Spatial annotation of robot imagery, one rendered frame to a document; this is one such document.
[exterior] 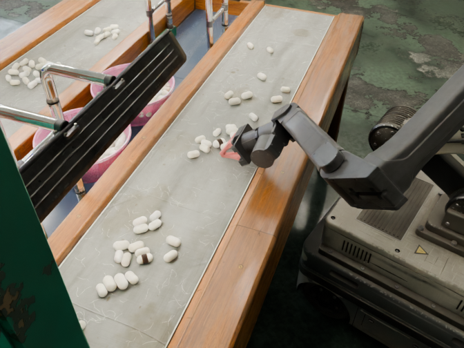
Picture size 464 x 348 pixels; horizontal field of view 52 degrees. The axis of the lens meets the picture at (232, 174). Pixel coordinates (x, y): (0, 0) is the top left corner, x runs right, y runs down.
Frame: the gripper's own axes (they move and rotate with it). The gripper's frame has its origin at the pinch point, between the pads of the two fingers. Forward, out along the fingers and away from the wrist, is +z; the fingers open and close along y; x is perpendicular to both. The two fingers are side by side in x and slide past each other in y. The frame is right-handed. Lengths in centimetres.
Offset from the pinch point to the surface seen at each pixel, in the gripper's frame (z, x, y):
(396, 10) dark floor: 25, 77, -296
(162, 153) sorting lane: 13.8, -9.0, 4.0
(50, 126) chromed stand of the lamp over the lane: -12, -36, 43
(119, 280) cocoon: 3.6, -3.4, 45.4
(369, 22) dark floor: 38, 67, -265
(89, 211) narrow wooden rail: 16.0, -14.0, 31.5
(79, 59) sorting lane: 54, -41, -32
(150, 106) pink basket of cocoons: 22.6, -18.1, -13.0
